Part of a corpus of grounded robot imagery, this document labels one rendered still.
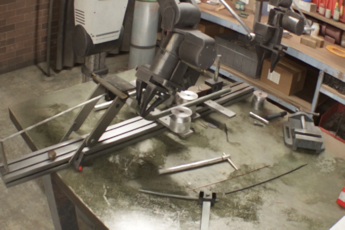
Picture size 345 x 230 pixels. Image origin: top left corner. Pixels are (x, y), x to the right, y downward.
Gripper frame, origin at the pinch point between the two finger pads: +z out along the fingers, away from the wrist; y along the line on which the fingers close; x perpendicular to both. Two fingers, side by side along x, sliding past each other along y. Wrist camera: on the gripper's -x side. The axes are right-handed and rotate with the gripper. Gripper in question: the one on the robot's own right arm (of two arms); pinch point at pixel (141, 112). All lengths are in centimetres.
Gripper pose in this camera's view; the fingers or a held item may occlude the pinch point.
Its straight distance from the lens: 86.9
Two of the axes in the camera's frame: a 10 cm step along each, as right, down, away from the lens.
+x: -5.6, -2.4, -7.9
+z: -4.5, 8.9, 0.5
